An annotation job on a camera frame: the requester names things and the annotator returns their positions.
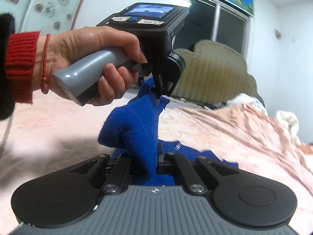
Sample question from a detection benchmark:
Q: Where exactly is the blue knit sweater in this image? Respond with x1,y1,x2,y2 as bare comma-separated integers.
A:
97,76,239,186

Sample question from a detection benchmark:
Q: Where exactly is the red knit sleeve forearm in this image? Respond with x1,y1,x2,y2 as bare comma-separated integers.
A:
0,13,41,122

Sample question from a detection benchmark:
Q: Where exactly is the person's left hand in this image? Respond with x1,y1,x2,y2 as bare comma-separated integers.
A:
32,27,147,106

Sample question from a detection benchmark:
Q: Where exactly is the dark window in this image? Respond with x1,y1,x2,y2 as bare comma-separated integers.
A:
173,0,250,57

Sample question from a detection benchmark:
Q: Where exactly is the pink bed sheet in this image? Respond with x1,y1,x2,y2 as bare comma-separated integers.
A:
0,88,313,235

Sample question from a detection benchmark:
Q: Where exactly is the orange blanket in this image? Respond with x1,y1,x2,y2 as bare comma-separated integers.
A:
158,100,313,194

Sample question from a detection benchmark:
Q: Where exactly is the olive green padded headboard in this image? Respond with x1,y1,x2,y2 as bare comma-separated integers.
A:
172,40,264,104

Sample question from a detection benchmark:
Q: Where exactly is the cream fluffy blanket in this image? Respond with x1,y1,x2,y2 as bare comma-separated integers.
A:
276,110,302,145

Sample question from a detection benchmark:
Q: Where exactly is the white crumpled cloth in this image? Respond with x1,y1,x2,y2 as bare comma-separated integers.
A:
226,93,268,116

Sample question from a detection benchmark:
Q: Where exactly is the frosted glass floral door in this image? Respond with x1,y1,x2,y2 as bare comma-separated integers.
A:
1,0,82,34

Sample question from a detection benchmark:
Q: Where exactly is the red string bracelet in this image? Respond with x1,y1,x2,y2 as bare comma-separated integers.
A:
40,33,52,95

